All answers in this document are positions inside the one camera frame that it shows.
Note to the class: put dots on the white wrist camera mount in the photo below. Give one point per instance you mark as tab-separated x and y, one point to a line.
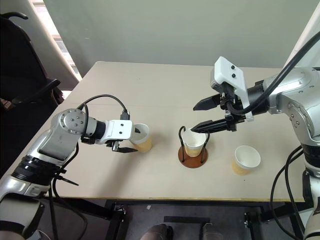
120	128
228	72

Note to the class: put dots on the tan paper cup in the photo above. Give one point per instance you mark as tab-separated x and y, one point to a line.
145	143
246	157
193	142

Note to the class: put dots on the black office chair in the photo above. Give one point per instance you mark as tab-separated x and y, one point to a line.
22	75

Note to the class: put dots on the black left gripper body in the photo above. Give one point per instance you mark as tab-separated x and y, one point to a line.
116	145

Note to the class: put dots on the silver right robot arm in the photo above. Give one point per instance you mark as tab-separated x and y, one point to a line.
295	107

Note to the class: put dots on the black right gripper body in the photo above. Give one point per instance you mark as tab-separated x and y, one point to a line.
231	117

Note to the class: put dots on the dark rounded shape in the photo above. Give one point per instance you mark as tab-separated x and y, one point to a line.
156	232

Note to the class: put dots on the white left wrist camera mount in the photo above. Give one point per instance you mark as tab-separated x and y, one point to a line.
120	128

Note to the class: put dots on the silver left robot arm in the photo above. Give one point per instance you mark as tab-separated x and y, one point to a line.
62	140

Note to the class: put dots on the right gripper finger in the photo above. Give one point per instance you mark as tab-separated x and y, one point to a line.
208	103
211	125

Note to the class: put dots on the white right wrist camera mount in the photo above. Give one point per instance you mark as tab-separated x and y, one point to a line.
228	72

